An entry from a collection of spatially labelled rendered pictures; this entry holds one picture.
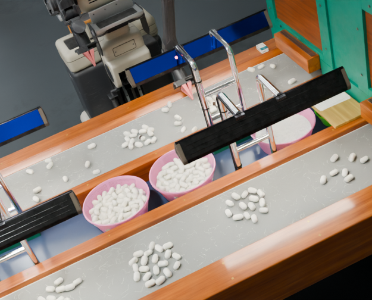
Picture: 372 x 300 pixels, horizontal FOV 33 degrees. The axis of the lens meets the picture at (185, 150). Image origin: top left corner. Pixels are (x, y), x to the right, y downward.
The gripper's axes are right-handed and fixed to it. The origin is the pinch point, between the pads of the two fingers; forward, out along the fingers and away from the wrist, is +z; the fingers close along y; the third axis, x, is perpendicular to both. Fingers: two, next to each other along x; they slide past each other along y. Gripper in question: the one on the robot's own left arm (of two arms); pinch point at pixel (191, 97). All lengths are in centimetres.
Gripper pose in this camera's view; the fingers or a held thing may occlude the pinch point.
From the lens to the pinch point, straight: 278.0
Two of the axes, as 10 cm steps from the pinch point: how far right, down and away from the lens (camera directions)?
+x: -0.4, 2.4, 9.7
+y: 9.0, -4.2, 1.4
